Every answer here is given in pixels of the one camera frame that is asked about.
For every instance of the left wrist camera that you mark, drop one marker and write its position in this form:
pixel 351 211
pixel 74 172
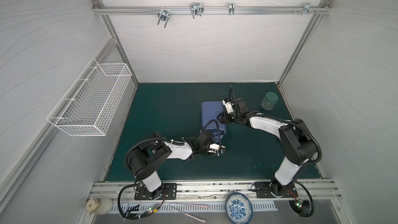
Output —
pixel 216 148

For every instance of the green lid clear jar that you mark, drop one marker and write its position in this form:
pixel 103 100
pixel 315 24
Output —
pixel 269 101

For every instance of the aluminium top cross rail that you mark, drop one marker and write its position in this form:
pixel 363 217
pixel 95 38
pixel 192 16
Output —
pixel 208 10

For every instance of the small metal ring clamp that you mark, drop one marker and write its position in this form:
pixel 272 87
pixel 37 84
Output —
pixel 231 9

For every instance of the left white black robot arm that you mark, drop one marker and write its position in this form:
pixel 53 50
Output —
pixel 144 158

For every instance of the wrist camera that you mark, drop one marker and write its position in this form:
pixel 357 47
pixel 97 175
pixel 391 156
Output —
pixel 228 106
pixel 216 148

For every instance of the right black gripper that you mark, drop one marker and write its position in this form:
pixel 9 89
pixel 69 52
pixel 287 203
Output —
pixel 224 117

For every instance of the white round container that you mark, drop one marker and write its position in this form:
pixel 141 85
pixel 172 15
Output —
pixel 99 206

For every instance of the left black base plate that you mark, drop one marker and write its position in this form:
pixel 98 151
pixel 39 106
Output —
pixel 166 191

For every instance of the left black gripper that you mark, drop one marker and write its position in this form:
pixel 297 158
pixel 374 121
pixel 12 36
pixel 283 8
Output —
pixel 212 140

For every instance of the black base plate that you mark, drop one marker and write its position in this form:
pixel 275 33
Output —
pixel 166 191
pixel 262 189

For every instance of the middle metal hook clamp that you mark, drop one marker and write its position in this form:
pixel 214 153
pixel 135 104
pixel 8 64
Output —
pixel 196 9

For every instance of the white wire basket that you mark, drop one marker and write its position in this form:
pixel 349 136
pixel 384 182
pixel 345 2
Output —
pixel 89 105

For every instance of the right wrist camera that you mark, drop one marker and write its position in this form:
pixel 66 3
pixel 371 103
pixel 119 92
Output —
pixel 228 106

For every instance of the light blue wrapping paper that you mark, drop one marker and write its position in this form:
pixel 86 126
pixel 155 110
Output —
pixel 211 110

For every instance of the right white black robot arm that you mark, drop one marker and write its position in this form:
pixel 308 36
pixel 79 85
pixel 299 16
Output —
pixel 300 147

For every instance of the green table mat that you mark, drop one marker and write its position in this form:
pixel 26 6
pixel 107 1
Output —
pixel 174 111

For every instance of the right metal bracket clamp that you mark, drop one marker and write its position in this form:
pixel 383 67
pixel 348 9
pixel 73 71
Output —
pixel 307 10

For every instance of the blue white patterned plate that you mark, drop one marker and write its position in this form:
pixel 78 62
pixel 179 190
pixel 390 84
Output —
pixel 239 209

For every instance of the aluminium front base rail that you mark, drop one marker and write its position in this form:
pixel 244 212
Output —
pixel 219 190

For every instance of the metal hook clamp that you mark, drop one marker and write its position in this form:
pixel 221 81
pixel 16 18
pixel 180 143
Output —
pixel 196 9
pixel 163 16

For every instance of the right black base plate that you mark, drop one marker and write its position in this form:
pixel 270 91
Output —
pixel 262 189

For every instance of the left metal hook clamp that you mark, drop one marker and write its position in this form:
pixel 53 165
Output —
pixel 163 16

